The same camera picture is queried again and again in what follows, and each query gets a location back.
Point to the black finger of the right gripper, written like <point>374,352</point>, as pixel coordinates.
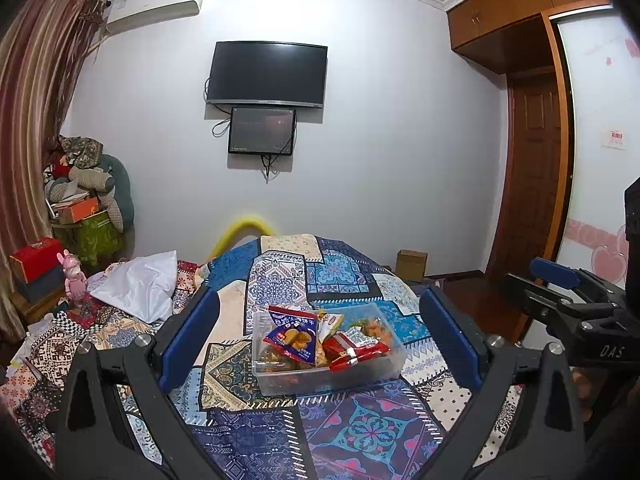
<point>544,305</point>

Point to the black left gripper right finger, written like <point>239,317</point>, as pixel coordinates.
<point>545,439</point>

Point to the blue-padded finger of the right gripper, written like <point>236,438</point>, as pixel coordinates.
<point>570,277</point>

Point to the orange snack clear bag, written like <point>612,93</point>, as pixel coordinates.
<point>375,328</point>

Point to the puffed rice snack pack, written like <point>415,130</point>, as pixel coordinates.
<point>270,360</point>

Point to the white yellow chip bag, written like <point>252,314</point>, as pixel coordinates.
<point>328,324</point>

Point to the person's hand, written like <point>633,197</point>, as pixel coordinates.
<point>587,383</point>

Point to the brown wooden door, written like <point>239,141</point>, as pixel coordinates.
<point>532,174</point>

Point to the pink plush toy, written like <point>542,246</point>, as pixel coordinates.
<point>75,281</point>

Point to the brown cardboard box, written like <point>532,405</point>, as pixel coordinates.
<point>411,265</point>

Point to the white pillow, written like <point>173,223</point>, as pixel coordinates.
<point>142,287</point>

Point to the red gift box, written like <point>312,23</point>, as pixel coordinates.
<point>33,260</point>

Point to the green storage box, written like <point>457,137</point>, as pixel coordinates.
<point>94,241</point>

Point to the clear plastic storage box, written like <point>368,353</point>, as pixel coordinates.
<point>320,379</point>

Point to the red white snack bag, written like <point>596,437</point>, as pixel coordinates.
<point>347,349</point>

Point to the blue red snack bag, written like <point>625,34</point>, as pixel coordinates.
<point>294,334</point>

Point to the orange cardboard box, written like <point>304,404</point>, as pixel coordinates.
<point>79,211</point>

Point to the yellow curved tube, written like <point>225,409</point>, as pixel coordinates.
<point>244,226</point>

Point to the wooden overhead cabinet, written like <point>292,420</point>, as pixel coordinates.
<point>504,36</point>

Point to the striped brown curtain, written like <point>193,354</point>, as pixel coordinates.
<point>41,56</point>

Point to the white air conditioner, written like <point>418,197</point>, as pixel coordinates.
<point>126,15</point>

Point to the small wall monitor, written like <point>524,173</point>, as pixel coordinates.
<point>256,130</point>

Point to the black wall television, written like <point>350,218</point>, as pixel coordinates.
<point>267,73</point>

